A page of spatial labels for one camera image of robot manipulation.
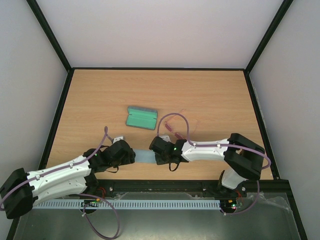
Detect light blue cleaning cloth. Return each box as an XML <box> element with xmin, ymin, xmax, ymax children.
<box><xmin>133</xmin><ymin>149</ymin><xmax>156</xmax><ymax>164</ymax></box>

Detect grey glasses case green lining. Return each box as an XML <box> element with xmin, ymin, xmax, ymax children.
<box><xmin>125</xmin><ymin>106</ymin><xmax>158</xmax><ymax>130</ymax></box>

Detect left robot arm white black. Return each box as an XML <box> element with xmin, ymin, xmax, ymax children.
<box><xmin>0</xmin><ymin>139</ymin><xmax>136</xmax><ymax>219</ymax></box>

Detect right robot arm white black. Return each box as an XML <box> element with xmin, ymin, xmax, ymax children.
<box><xmin>149</xmin><ymin>133</ymin><xmax>265</xmax><ymax>196</ymax></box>

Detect pink sunglasses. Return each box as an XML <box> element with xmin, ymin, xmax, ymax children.
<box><xmin>163</xmin><ymin>108</ymin><xmax>200</xmax><ymax>140</ymax></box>

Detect left controller board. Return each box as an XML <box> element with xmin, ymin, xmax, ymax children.
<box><xmin>80</xmin><ymin>198</ymin><xmax>104</xmax><ymax>208</ymax></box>

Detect controller board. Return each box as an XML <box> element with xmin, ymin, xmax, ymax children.
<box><xmin>80</xmin><ymin>198</ymin><xmax>104</xmax><ymax>208</ymax></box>
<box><xmin>220</xmin><ymin>198</ymin><xmax>244</xmax><ymax>211</ymax></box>

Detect right controller board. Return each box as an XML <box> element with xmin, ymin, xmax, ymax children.
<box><xmin>220</xmin><ymin>198</ymin><xmax>244</xmax><ymax>211</ymax></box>

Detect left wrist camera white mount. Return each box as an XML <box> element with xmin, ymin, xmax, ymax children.
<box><xmin>112</xmin><ymin>135</ymin><xmax>125</xmax><ymax>144</ymax></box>

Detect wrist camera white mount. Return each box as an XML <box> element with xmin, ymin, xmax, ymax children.
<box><xmin>160</xmin><ymin>135</ymin><xmax>171</xmax><ymax>142</ymax></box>
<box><xmin>112</xmin><ymin>135</ymin><xmax>125</xmax><ymax>144</ymax></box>

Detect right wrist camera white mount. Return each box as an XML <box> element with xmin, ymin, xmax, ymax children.
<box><xmin>160</xmin><ymin>135</ymin><xmax>171</xmax><ymax>142</ymax></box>

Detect light blue slotted cable duct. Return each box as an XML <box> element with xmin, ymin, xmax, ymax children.
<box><xmin>34</xmin><ymin>199</ymin><xmax>221</xmax><ymax>210</ymax></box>

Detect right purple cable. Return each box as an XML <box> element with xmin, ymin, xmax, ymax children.
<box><xmin>156</xmin><ymin>113</ymin><xmax>272</xmax><ymax>217</ymax></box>

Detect black aluminium frame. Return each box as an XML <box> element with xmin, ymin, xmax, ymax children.
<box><xmin>27</xmin><ymin>0</ymin><xmax>308</xmax><ymax>240</ymax></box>

